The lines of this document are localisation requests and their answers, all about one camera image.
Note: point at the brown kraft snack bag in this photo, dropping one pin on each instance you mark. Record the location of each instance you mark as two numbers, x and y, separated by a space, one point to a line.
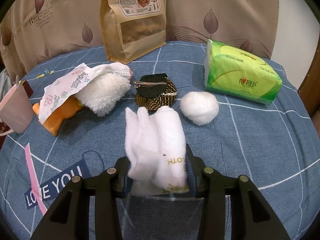
132 28

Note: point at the white fluffy sock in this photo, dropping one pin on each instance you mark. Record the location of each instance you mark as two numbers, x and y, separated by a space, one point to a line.
111 83

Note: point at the pink mug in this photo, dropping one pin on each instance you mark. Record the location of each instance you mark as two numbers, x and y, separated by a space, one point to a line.
16 110

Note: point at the white cotton ball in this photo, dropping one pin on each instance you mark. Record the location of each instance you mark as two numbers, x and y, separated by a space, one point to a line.
199 107

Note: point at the green tissue pack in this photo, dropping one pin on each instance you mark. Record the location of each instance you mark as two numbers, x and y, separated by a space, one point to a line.
235 72

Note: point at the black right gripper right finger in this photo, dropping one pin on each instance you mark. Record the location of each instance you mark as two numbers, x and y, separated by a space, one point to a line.
252 217

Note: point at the orange plastic toy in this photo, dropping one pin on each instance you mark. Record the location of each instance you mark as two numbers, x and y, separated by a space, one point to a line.
67 110

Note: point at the brown wooden chair frame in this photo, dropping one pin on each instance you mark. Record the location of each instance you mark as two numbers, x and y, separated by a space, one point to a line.
309 89

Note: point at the white towel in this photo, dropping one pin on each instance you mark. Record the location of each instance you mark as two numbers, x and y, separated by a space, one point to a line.
155 146

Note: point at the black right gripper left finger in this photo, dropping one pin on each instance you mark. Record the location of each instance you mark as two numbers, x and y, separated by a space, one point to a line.
68 216

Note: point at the floral white tissue packet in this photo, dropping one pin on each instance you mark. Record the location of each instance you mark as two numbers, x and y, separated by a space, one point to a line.
64 87

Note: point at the beige leaf print curtain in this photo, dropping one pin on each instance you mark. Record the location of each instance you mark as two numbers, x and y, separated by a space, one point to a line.
33 31

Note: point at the black gold hair clip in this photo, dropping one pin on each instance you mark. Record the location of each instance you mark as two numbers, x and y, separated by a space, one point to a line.
154 91

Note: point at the blue checked bedsheet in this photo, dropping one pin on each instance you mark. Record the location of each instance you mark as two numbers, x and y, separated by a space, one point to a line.
275 145

